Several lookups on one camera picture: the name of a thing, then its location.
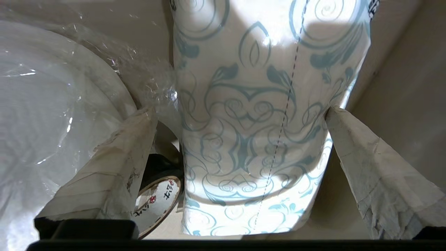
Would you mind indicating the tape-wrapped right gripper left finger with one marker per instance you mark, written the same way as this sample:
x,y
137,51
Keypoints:
x,y
104,181

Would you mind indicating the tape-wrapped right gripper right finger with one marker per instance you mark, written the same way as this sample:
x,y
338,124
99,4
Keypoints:
x,y
383,181

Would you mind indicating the black tape roll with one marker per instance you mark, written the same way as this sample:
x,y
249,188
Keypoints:
x,y
156,204

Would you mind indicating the white cabinet drawer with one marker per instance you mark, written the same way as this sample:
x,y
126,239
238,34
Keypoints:
x,y
400,87

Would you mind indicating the white blue tissue pack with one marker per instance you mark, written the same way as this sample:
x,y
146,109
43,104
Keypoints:
x,y
251,104

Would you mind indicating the white slipper in plastic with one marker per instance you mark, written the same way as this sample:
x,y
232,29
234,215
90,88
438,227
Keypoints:
x,y
41,104

